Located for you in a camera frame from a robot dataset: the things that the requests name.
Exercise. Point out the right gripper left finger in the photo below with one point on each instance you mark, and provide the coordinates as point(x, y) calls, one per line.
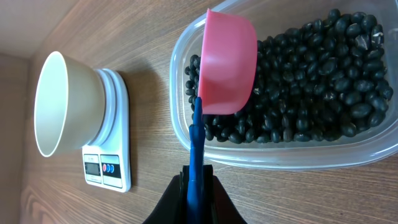
point(171, 208)

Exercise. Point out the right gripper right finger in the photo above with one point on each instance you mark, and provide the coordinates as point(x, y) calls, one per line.
point(218, 207)

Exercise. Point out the pink scoop with blue handle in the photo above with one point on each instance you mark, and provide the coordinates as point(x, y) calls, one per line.
point(227, 71)

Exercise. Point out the white digital kitchen scale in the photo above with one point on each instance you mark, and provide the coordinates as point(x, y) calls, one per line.
point(106, 159)

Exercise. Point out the white bowl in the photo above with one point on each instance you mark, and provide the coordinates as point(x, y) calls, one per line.
point(69, 105)

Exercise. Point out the black beans in container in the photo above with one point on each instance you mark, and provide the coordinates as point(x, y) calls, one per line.
point(319, 82)

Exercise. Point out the clear plastic container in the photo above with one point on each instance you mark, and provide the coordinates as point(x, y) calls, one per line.
point(270, 18)

